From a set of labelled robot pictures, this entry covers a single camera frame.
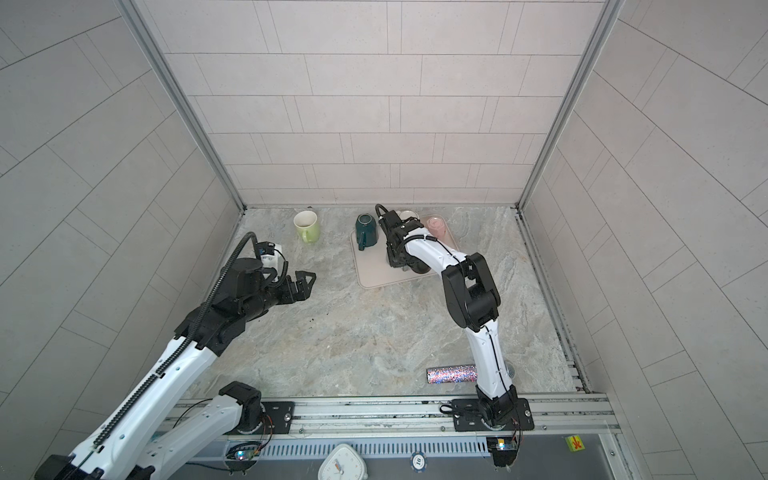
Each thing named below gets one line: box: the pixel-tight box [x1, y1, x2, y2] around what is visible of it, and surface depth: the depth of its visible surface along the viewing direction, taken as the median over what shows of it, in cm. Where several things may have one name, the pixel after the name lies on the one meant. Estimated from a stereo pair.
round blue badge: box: [410, 451, 428, 473], surface depth 67 cm
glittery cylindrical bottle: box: [427, 366, 478, 384], surface depth 77 cm
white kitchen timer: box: [318, 443, 368, 480], surface depth 64 cm
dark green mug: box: [355, 213, 377, 251], surface depth 101 cm
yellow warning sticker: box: [565, 435, 586, 452], surface depth 68 cm
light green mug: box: [293, 210, 320, 245], surface depth 101 cm
